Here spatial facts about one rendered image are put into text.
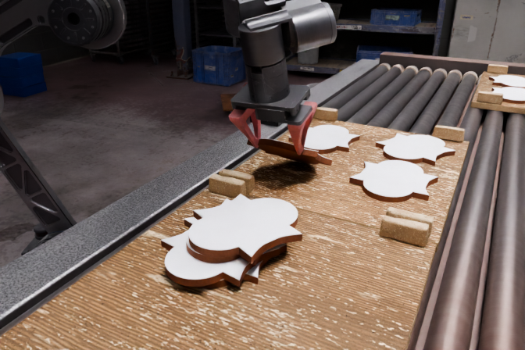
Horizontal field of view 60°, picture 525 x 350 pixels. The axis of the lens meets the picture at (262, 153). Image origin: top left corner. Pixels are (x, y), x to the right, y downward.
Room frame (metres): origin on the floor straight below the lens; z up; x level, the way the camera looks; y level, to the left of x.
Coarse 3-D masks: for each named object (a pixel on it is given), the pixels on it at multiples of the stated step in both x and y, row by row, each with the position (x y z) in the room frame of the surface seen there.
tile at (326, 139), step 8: (312, 128) 0.90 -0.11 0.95; (320, 128) 0.90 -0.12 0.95; (328, 128) 0.90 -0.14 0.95; (336, 128) 0.90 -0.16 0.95; (344, 128) 0.90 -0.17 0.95; (312, 136) 0.85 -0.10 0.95; (320, 136) 0.85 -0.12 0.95; (328, 136) 0.85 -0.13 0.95; (336, 136) 0.85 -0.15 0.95; (344, 136) 0.85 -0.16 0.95; (352, 136) 0.85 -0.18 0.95; (312, 144) 0.81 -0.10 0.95; (320, 144) 0.81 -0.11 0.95; (328, 144) 0.81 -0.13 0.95; (336, 144) 0.81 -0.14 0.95; (344, 144) 0.81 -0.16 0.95; (320, 152) 0.78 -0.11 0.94; (328, 152) 0.79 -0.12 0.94
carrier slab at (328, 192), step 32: (352, 128) 0.93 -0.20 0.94; (384, 128) 0.93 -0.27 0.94; (256, 160) 0.75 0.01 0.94; (288, 160) 0.75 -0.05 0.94; (352, 160) 0.75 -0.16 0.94; (384, 160) 0.75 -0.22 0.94; (448, 160) 0.75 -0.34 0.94; (256, 192) 0.63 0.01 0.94; (288, 192) 0.63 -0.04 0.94; (320, 192) 0.63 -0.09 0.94; (352, 192) 0.63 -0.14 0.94; (448, 192) 0.63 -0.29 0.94
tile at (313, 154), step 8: (248, 144) 0.69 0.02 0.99; (264, 144) 0.65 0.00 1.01; (272, 144) 0.64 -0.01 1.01; (280, 144) 0.63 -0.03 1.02; (288, 144) 0.64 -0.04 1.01; (272, 152) 0.72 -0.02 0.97; (280, 152) 0.69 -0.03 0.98; (288, 152) 0.66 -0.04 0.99; (296, 152) 0.64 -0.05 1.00; (304, 152) 0.65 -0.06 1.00; (312, 152) 0.64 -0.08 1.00; (296, 160) 0.74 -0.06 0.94; (304, 160) 0.71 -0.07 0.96; (312, 160) 0.68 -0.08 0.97; (320, 160) 0.67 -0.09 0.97; (328, 160) 0.69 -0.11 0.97
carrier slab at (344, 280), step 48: (144, 240) 0.50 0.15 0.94; (336, 240) 0.50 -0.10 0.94; (384, 240) 0.50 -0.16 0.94; (96, 288) 0.40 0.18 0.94; (144, 288) 0.40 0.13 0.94; (192, 288) 0.40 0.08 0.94; (240, 288) 0.40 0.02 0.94; (288, 288) 0.40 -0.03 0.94; (336, 288) 0.40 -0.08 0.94; (384, 288) 0.40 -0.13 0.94; (48, 336) 0.33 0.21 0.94; (96, 336) 0.33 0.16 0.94; (144, 336) 0.33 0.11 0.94; (192, 336) 0.33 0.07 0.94; (240, 336) 0.33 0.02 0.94; (288, 336) 0.33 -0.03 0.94; (336, 336) 0.33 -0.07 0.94; (384, 336) 0.33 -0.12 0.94
